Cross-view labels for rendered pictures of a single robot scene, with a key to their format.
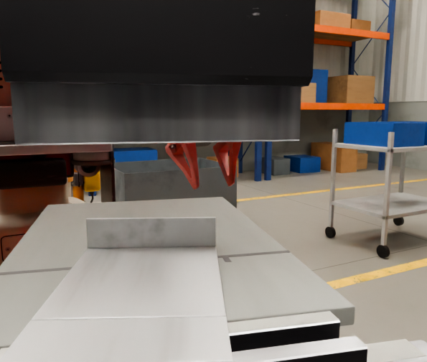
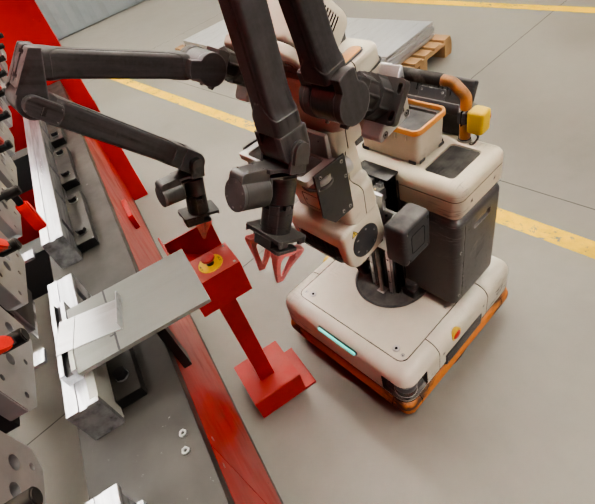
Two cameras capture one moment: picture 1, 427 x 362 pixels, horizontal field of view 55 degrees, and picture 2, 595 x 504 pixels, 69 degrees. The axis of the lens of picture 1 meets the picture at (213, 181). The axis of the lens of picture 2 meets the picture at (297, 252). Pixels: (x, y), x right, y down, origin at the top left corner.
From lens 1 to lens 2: 0.97 m
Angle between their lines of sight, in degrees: 80
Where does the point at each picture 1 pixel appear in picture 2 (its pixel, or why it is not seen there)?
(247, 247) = (123, 336)
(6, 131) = not seen: hidden behind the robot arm
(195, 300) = (81, 339)
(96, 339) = (65, 331)
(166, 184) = not seen: outside the picture
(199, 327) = (68, 345)
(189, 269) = (100, 330)
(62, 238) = (133, 283)
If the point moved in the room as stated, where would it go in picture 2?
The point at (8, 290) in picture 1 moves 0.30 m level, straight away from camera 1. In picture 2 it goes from (92, 301) to (204, 216)
